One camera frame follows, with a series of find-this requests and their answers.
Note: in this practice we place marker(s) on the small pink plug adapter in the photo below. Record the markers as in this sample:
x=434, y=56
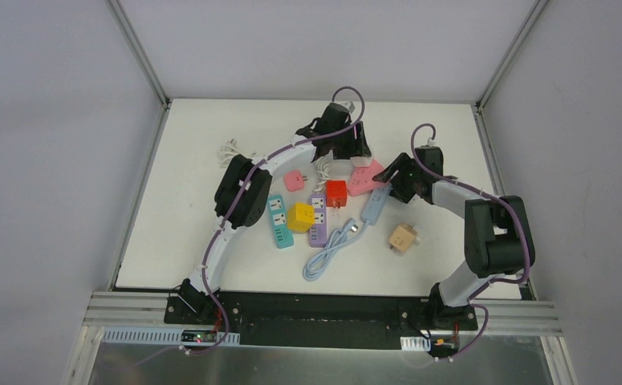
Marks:
x=294, y=181

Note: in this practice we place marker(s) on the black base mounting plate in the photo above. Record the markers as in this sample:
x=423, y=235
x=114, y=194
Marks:
x=346, y=335

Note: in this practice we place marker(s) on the beige cube adapter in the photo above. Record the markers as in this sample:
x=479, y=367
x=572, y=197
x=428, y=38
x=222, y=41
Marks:
x=404, y=237

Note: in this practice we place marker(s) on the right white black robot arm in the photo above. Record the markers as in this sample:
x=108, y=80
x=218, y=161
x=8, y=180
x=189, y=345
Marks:
x=497, y=245

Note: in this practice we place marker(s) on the light blue power strip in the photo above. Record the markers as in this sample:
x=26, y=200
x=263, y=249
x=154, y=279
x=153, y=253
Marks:
x=375, y=204

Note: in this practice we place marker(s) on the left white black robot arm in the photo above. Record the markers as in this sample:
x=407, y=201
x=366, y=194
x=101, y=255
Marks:
x=242, y=195

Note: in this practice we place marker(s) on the aluminium frame rail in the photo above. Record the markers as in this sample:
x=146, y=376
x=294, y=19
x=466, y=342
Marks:
x=247, y=310

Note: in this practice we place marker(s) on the teal power strip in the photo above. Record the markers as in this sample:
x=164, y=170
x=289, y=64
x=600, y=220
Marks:
x=277, y=210

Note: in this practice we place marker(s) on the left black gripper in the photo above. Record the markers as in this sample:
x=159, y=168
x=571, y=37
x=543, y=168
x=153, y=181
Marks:
x=357, y=147

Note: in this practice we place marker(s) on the yellow cube adapter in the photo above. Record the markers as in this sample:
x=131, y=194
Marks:
x=300, y=217

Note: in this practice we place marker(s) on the white cube adapter with picture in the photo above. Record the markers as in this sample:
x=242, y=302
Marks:
x=361, y=161

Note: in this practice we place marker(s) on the red cube adapter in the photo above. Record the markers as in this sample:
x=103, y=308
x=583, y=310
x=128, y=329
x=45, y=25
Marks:
x=336, y=193

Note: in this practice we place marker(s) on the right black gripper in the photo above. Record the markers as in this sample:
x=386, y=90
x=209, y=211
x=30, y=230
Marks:
x=402, y=177

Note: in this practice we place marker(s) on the purple power strip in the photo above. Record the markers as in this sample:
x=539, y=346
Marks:
x=318, y=232

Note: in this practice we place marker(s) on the pink triangular power socket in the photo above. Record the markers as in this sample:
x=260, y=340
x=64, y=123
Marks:
x=361, y=180

